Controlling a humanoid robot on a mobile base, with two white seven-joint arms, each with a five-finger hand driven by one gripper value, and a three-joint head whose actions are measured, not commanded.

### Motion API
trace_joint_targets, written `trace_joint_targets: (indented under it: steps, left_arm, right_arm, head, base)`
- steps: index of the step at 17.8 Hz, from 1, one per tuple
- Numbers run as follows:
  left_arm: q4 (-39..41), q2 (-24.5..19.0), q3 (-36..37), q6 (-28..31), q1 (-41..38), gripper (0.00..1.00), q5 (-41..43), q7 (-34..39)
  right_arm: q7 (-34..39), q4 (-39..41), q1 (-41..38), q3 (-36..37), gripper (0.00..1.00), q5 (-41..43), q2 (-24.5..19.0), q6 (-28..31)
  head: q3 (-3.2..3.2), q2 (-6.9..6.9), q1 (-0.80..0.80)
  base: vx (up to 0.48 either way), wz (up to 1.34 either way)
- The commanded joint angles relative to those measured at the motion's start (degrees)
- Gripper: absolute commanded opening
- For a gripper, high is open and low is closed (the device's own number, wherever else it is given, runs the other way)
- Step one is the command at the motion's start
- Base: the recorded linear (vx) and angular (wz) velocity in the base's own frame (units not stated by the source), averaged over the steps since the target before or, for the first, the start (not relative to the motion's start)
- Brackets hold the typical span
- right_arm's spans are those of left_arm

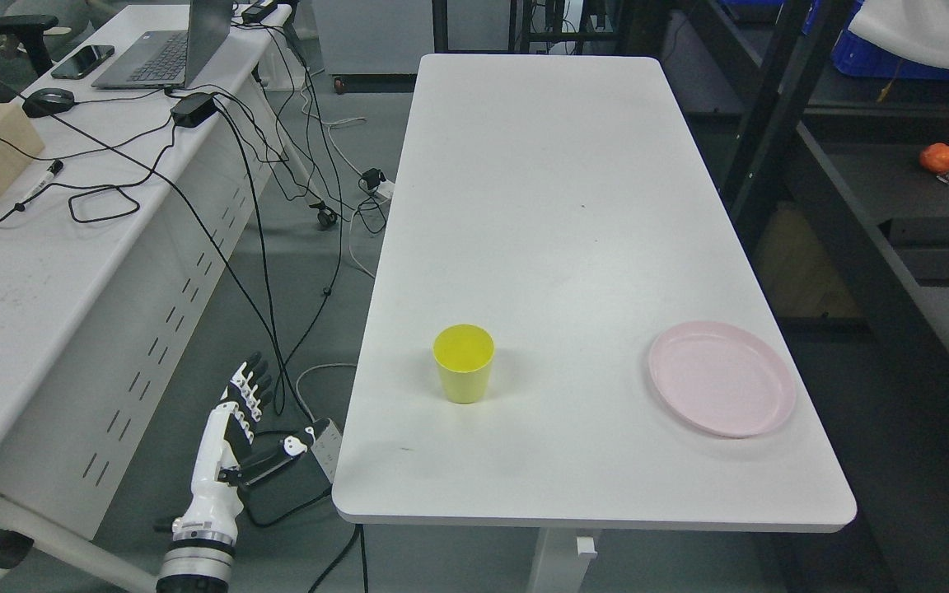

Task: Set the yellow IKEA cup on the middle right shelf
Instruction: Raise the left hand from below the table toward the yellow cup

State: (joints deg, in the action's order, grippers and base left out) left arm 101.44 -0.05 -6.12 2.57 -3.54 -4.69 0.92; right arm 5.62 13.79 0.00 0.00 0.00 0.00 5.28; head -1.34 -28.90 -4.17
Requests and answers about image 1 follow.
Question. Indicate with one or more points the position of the grey laptop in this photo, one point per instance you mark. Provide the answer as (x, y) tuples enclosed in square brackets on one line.
[(162, 59)]

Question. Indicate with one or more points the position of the pink plastic plate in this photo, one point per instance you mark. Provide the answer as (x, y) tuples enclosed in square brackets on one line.
[(721, 379)]

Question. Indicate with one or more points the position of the orange toy object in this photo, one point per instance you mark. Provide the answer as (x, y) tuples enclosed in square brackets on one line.
[(935, 158)]

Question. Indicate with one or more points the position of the black power adapter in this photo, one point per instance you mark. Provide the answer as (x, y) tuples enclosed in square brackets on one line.
[(192, 110)]

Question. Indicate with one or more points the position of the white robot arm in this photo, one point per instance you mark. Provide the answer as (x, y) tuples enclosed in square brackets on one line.
[(197, 561)]

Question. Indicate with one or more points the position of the black computer mouse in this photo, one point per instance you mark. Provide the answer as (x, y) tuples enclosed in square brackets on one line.
[(48, 101)]

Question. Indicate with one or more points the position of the yellow plastic cup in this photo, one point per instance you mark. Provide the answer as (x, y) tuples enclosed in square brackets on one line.
[(464, 354)]

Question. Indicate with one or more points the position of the black office chair armrest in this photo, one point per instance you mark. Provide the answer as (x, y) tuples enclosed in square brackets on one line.
[(29, 30)]

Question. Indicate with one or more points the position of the dark metal shelf rack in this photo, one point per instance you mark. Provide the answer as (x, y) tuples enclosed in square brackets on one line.
[(849, 237)]

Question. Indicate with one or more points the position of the black smartphone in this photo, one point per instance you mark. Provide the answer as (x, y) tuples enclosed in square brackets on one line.
[(82, 62)]

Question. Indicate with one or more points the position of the white power strip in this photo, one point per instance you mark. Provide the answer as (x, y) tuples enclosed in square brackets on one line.
[(326, 440)]

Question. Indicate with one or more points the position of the black marker pen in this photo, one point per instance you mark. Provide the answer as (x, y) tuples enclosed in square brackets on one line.
[(50, 174)]

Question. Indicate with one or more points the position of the white side desk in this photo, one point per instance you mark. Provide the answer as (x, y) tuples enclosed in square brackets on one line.
[(102, 282)]

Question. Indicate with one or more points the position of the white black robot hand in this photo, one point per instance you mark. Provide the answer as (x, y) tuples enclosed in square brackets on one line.
[(226, 461)]

